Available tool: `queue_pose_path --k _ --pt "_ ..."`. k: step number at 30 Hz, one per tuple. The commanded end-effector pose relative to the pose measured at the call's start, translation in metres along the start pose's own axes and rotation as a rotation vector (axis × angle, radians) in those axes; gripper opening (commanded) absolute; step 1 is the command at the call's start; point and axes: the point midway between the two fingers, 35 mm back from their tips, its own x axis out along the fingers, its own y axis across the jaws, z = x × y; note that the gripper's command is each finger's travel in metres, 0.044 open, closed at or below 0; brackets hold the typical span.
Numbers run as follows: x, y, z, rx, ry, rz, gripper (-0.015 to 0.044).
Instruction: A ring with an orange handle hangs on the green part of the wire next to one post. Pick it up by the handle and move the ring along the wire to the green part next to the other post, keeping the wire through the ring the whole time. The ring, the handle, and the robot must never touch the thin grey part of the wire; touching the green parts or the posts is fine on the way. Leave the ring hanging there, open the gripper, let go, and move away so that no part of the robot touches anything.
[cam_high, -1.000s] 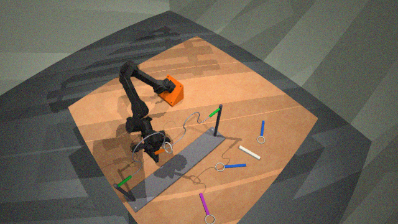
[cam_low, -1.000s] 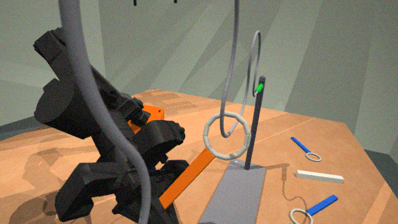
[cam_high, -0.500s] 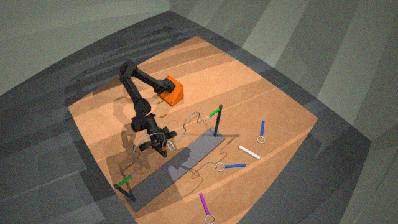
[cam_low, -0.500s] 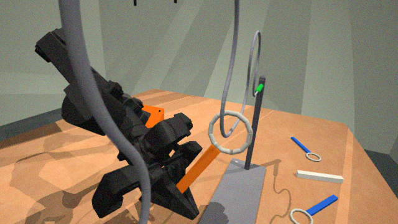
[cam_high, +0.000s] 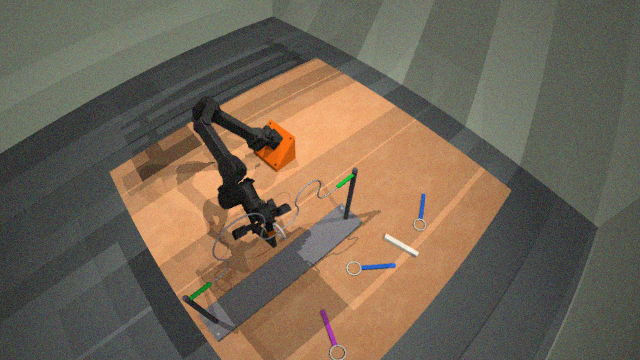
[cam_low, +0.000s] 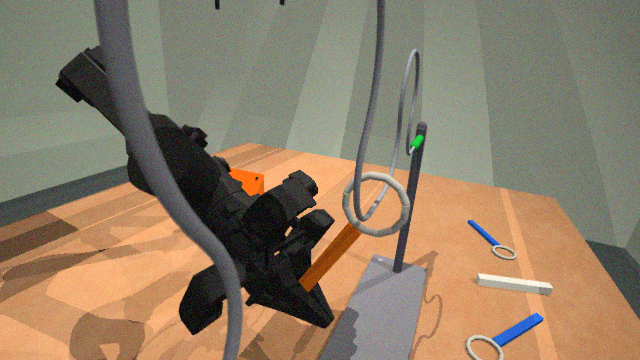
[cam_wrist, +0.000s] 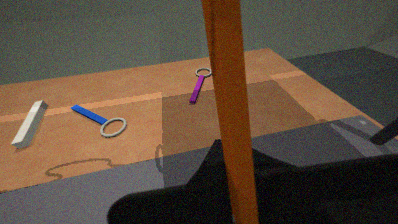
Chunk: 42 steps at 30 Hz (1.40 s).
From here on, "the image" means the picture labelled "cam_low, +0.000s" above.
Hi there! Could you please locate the blue handle with grey loop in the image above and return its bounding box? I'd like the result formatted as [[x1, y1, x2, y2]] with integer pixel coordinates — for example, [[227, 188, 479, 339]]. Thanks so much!
[[468, 220, 517, 260], [466, 312, 543, 360]]

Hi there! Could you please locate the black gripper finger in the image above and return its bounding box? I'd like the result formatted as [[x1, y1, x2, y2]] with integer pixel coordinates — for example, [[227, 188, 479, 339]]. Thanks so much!
[[245, 256, 331, 329], [290, 240, 335, 323]]

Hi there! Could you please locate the grey rectangular bar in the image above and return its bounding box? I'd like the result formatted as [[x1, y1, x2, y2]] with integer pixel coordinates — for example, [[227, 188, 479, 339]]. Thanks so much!
[[476, 273, 553, 295]]

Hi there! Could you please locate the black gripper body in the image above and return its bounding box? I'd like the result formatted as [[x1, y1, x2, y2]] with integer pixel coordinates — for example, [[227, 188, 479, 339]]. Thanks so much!
[[179, 191, 335, 336]]

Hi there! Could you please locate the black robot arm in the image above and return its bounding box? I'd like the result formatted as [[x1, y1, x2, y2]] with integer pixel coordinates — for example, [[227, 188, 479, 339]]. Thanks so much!
[[55, 45, 318, 241]]

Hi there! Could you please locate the grey ring with orange handle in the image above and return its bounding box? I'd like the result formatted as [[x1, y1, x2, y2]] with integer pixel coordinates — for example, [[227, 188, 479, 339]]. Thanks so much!
[[298, 171, 410, 292]]

